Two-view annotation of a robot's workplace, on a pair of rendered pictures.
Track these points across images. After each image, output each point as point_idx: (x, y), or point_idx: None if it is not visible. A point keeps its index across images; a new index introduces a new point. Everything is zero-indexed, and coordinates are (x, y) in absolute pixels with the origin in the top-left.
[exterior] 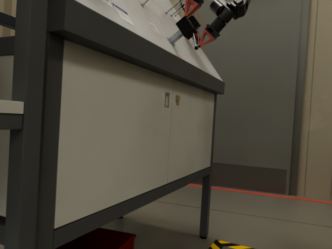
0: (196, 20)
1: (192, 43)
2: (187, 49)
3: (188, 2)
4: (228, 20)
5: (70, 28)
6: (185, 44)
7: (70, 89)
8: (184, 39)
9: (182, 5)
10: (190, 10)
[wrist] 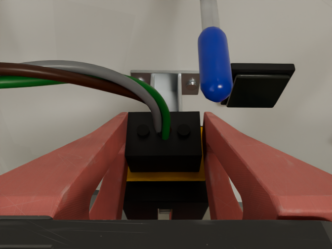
0: (149, 215)
1: (238, 127)
2: (10, 147)
3: (249, 192)
4: None
5: None
6: (4, 136)
7: None
8: (73, 118)
9: (99, 89)
10: (97, 198)
